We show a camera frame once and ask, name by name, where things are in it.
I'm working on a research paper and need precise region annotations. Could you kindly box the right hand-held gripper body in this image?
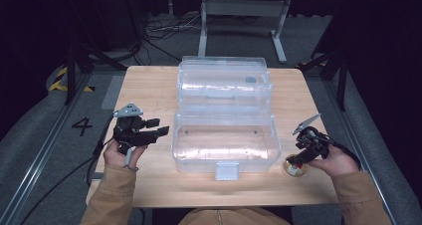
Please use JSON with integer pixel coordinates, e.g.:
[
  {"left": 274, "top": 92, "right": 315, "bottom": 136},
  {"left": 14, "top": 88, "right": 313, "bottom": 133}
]
[{"left": 292, "top": 112, "right": 331, "bottom": 159}]

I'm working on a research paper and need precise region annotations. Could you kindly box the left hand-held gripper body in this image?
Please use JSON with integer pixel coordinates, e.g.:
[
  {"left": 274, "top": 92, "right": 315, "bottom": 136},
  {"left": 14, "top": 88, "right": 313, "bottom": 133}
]
[{"left": 112, "top": 102, "right": 158, "bottom": 154}]

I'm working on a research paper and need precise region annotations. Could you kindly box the small round gold tin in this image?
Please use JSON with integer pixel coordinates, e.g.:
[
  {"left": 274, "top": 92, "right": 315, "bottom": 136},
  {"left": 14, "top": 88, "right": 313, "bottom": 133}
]
[{"left": 283, "top": 154, "right": 308, "bottom": 178}]

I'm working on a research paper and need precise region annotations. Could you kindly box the clear plastic storage box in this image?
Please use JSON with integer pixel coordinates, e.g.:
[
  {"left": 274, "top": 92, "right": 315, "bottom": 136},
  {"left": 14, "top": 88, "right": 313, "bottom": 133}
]
[{"left": 171, "top": 55, "right": 283, "bottom": 181}]

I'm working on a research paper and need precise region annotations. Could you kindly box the person's left hand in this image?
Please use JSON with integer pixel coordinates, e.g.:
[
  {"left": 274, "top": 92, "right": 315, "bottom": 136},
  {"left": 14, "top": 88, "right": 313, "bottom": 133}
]
[{"left": 103, "top": 139, "right": 148, "bottom": 169}]

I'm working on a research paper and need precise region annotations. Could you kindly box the person's right hand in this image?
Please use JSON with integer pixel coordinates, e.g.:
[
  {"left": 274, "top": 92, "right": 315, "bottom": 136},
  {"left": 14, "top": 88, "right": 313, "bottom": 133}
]
[{"left": 307, "top": 144, "right": 361, "bottom": 178}]

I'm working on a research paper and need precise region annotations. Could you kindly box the black tripod stand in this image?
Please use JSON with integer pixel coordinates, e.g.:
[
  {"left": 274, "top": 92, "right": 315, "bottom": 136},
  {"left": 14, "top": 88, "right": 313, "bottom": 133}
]
[
  {"left": 297, "top": 49, "right": 350, "bottom": 113},
  {"left": 64, "top": 40, "right": 128, "bottom": 106}
]

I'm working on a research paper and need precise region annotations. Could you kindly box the person's tan jacket torso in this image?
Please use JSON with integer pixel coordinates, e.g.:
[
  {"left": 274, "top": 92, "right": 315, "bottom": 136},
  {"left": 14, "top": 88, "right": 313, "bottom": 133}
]
[{"left": 178, "top": 207, "right": 287, "bottom": 225}]

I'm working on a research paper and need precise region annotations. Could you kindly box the yellow black floor tape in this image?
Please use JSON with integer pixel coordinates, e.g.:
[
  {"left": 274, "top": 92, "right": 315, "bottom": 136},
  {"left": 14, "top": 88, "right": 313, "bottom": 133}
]
[{"left": 49, "top": 66, "right": 96, "bottom": 94}]

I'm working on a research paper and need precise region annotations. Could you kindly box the grey wrist strap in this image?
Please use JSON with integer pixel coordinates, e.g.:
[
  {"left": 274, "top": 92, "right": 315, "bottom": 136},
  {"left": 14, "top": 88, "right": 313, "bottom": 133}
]
[{"left": 122, "top": 146, "right": 139, "bottom": 171}]

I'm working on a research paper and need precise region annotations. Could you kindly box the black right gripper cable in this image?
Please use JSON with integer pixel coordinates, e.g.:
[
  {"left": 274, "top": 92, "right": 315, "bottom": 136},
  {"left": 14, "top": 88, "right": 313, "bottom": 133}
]
[{"left": 322, "top": 134, "right": 363, "bottom": 170}]

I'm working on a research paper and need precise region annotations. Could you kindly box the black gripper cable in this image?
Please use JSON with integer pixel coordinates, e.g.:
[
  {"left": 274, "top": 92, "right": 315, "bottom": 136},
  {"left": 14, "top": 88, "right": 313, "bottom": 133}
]
[
  {"left": 322, "top": 134, "right": 363, "bottom": 170},
  {"left": 19, "top": 113, "right": 117, "bottom": 225}
]

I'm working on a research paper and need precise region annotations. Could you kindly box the grey metal floor rail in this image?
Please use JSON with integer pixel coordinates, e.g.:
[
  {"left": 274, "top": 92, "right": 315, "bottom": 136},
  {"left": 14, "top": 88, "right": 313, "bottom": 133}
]
[
  {"left": 322, "top": 80, "right": 422, "bottom": 225},
  {"left": 0, "top": 73, "right": 92, "bottom": 225}
]

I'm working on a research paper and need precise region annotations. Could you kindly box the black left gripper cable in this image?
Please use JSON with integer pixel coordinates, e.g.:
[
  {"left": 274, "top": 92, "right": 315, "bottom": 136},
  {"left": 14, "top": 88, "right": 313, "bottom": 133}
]
[{"left": 19, "top": 113, "right": 117, "bottom": 225}]

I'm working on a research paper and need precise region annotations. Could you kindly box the bundle of floor cables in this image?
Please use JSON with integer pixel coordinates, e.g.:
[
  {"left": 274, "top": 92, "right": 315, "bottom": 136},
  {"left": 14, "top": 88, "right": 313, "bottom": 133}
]
[{"left": 142, "top": 13, "right": 203, "bottom": 63}]

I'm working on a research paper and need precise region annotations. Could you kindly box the white metal stand frame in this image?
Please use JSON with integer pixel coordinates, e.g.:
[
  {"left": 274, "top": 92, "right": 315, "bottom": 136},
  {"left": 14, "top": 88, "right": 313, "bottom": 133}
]
[{"left": 197, "top": 0, "right": 293, "bottom": 64}]

